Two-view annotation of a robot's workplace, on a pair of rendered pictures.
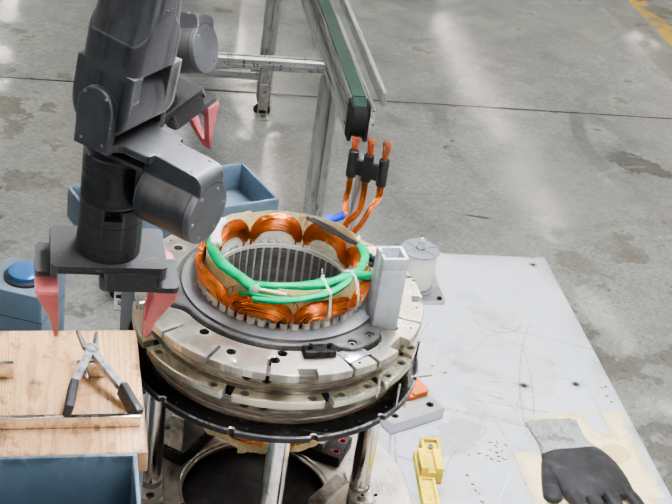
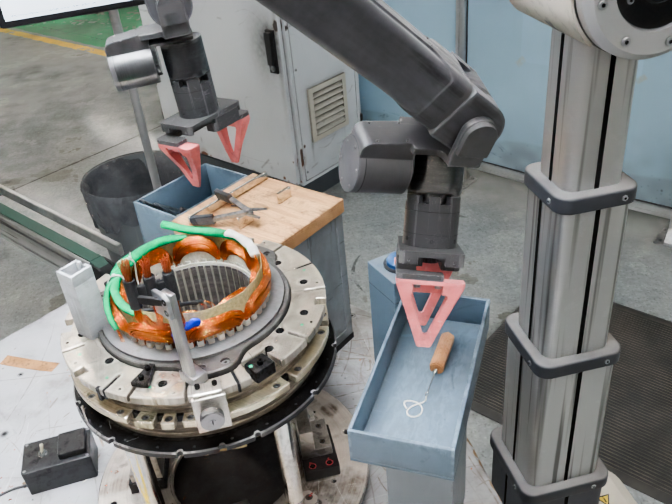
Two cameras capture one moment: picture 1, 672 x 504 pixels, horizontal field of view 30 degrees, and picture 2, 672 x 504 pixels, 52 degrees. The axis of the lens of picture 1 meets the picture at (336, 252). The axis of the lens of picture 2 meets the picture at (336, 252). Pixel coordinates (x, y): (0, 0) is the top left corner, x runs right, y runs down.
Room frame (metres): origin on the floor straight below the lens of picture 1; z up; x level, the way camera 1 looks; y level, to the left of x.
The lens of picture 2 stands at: (1.84, -0.19, 1.59)
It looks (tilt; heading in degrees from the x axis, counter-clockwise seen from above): 33 degrees down; 146
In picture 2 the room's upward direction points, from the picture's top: 6 degrees counter-clockwise
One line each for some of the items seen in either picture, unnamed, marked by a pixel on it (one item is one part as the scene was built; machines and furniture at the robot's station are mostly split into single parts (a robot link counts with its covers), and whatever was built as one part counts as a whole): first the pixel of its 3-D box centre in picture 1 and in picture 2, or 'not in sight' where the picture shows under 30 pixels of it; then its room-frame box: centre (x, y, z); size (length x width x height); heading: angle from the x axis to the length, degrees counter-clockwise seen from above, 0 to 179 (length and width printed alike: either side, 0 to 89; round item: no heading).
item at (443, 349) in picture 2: not in sight; (442, 352); (1.39, 0.26, 1.03); 0.06 x 0.02 x 0.02; 122
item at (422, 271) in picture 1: (416, 267); not in sight; (1.73, -0.13, 0.82); 0.06 x 0.06 x 0.06
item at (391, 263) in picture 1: (387, 287); (84, 301); (1.14, -0.06, 1.14); 0.03 x 0.03 x 0.09; 19
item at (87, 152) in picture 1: (120, 173); (180, 56); (0.96, 0.19, 1.32); 0.07 x 0.06 x 0.07; 65
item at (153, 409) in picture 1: (154, 419); not in sight; (1.15, 0.18, 0.91); 0.02 x 0.02 x 0.21
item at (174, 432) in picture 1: (182, 418); (312, 429); (1.23, 0.16, 0.85); 0.06 x 0.04 x 0.05; 155
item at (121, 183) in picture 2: not in sight; (145, 215); (-0.41, 0.52, 0.39); 0.39 x 0.39 x 0.35
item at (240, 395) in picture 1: (276, 397); not in sight; (1.03, 0.04, 1.05); 0.09 x 0.04 x 0.01; 109
